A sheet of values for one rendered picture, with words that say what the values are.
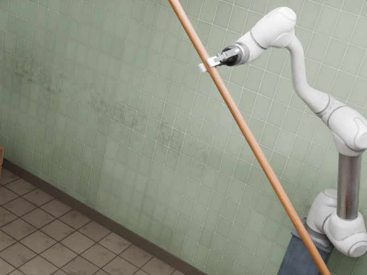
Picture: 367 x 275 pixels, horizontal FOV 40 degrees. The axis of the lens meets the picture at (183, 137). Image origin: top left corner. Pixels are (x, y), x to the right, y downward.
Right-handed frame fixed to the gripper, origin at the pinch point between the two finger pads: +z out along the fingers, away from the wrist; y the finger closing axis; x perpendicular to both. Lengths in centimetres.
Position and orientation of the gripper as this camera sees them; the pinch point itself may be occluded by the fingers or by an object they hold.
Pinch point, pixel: (208, 64)
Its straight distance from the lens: 183.1
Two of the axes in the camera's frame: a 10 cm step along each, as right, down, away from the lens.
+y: -7.1, 4.0, 5.8
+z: -5.0, 2.8, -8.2
